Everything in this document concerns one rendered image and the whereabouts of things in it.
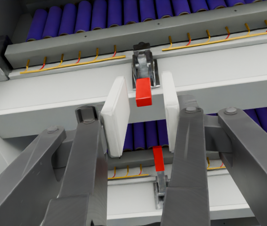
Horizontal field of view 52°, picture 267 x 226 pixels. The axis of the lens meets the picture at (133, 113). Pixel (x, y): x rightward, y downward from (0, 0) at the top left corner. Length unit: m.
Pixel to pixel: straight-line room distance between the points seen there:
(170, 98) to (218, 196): 0.29
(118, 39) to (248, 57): 0.14
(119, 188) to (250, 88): 0.25
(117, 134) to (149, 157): 0.27
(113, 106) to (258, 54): 0.19
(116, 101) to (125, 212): 0.28
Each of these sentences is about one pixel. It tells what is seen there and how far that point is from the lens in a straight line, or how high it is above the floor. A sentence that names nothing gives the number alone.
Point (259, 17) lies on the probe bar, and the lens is 0.33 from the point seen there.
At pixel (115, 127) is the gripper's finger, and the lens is 0.15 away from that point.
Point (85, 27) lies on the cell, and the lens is 0.35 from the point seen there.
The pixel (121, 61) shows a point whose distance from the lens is 0.31.
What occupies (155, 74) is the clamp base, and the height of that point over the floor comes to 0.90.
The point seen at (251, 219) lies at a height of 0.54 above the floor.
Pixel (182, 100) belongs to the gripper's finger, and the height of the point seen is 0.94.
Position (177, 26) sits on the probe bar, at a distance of 0.31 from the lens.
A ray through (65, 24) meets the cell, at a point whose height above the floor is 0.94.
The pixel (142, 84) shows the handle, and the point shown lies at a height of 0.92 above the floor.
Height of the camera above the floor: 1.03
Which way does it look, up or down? 35 degrees down
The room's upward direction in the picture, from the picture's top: 11 degrees counter-clockwise
